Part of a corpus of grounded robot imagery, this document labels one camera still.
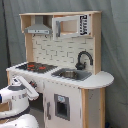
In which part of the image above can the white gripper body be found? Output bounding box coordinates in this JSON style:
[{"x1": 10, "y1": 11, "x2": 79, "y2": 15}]
[{"x1": 12, "y1": 76, "x2": 39, "y2": 100}]

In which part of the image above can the white toy microwave door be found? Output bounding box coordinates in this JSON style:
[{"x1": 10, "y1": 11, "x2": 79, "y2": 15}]
[{"x1": 52, "y1": 14, "x2": 91, "y2": 40}]

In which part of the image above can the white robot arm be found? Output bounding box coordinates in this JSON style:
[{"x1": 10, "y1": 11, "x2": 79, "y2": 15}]
[{"x1": 0, "y1": 76, "x2": 39, "y2": 128}]

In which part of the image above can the wooden toy kitchen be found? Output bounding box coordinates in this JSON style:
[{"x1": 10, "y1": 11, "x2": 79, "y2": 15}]
[{"x1": 7, "y1": 11, "x2": 114, "y2": 128}]

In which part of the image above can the right stove knob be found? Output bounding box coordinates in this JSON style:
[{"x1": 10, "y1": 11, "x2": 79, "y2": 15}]
[{"x1": 30, "y1": 81, "x2": 37, "y2": 88}]

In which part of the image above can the black toy stovetop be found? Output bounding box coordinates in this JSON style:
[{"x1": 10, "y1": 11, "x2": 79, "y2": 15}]
[{"x1": 18, "y1": 62, "x2": 55, "y2": 73}]

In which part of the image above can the white dishwasher door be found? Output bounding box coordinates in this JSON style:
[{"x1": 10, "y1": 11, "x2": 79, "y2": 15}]
[{"x1": 44, "y1": 81, "x2": 82, "y2": 128}]

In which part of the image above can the metal toy sink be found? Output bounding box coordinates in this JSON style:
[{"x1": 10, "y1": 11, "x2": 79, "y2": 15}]
[{"x1": 52, "y1": 68, "x2": 92, "y2": 81}]

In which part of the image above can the grey range hood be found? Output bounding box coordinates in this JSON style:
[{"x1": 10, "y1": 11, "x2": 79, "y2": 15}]
[{"x1": 24, "y1": 15, "x2": 52, "y2": 35}]

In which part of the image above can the black toy faucet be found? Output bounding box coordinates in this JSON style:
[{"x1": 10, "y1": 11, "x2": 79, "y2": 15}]
[{"x1": 75, "y1": 51, "x2": 93, "y2": 70}]

